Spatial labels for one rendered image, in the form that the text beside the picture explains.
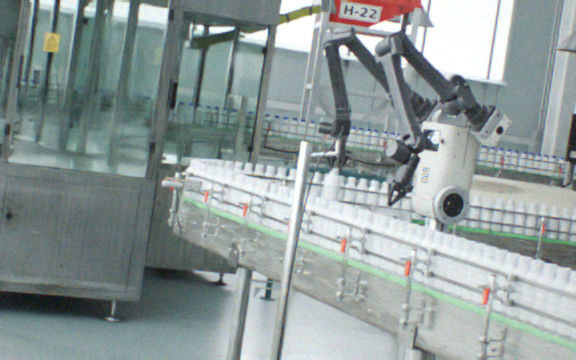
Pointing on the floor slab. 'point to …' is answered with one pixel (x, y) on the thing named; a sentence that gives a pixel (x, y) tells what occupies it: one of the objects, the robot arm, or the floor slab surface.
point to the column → (564, 82)
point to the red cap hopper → (360, 12)
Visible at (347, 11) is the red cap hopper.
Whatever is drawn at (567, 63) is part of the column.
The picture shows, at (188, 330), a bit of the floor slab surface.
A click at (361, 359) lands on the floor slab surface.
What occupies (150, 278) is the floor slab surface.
